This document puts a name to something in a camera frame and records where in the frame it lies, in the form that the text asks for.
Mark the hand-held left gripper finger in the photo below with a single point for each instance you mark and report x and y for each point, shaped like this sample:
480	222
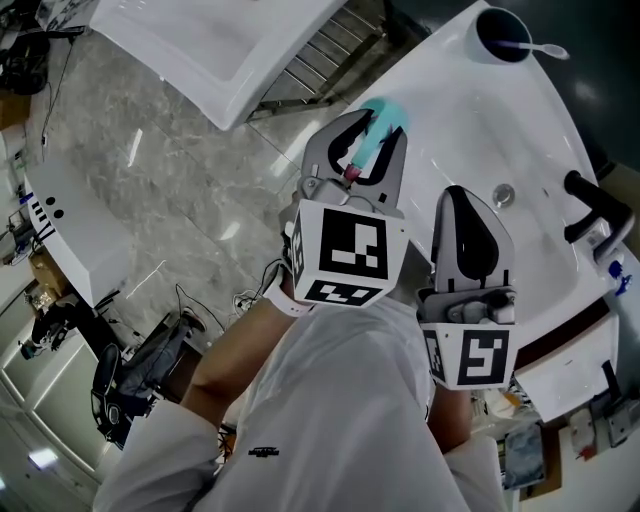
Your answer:
395	170
320	145

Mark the black faucet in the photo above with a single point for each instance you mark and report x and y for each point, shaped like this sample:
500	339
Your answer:
595	200

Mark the white wristband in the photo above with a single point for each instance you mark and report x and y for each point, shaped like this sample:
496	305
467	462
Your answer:
285	300

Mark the small white sink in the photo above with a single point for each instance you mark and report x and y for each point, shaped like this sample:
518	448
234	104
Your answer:
570	380

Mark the white rounded sink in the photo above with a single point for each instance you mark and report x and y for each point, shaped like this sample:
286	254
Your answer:
475	125

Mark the white counter with black holes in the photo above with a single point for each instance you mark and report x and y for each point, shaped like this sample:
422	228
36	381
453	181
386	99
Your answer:
75	235

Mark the small bottle with blue cap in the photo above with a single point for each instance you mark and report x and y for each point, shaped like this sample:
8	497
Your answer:
619	277

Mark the white square sink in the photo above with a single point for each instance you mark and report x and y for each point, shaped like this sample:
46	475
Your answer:
200	45

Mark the black backpack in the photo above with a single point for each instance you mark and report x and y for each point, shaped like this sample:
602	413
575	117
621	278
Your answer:
22	65

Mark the metal rack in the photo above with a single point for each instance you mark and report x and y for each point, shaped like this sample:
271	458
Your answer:
330	55

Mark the cardboard box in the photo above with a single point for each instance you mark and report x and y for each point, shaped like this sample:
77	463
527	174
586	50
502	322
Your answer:
12	112

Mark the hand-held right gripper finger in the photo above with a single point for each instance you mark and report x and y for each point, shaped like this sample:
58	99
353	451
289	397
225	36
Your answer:
505	260
445	250

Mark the white shirt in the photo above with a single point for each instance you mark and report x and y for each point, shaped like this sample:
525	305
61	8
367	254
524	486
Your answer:
340	425

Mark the person's right forearm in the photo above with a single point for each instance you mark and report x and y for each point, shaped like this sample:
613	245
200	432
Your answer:
450	420

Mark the white toothbrush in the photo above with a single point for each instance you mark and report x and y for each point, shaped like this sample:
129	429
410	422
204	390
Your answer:
545	49

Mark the person's left forearm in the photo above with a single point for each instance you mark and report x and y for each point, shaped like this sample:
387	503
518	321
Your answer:
230	360

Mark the white cup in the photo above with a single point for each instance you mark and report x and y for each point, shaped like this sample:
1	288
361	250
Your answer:
500	35

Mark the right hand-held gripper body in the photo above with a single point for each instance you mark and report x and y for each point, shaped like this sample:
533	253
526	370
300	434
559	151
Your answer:
450	360

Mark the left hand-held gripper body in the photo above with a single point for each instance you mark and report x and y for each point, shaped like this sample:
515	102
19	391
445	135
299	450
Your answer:
310	250

